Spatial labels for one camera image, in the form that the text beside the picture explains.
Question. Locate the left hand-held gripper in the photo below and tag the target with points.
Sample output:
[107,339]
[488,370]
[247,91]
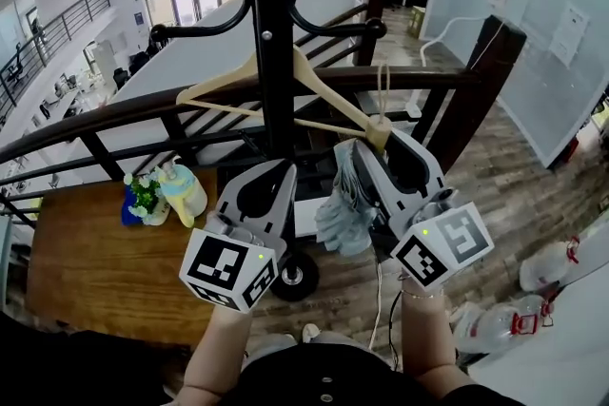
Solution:
[223,264]

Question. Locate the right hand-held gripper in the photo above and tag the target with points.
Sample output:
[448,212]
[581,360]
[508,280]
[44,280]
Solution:
[447,242]

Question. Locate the black coat stand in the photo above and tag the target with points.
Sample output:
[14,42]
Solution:
[267,5]

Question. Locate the person's left forearm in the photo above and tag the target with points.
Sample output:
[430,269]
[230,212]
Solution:
[214,347]

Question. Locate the person's right forearm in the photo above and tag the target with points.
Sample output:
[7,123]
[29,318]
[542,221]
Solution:
[428,333]

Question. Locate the white power strip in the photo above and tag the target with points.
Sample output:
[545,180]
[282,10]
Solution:
[413,105]

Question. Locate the person's grey trouser legs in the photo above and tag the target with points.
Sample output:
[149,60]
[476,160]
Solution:
[269,342]

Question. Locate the blue pot with white flowers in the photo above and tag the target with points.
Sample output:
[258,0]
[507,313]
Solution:
[142,199]

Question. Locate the person's white shoe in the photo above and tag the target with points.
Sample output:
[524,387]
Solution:
[310,332]

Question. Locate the beige wooden clothes hanger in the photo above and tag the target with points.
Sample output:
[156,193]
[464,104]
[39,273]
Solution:
[314,83]

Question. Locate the yellowish cardboard box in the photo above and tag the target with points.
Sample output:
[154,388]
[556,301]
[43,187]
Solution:
[417,23]

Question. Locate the person's black shirt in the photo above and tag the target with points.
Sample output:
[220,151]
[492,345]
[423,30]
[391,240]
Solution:
[328,375]

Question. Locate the dark brown wooden banister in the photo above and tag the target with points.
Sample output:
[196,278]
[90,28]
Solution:
[119,107]

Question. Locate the white paper notice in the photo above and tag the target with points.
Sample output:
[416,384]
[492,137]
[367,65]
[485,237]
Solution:
[568,33]

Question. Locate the grey metal balcony railing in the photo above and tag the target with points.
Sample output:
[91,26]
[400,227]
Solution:
[62,26]

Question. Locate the small blue wall poster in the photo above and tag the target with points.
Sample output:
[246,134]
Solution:
[139,19]

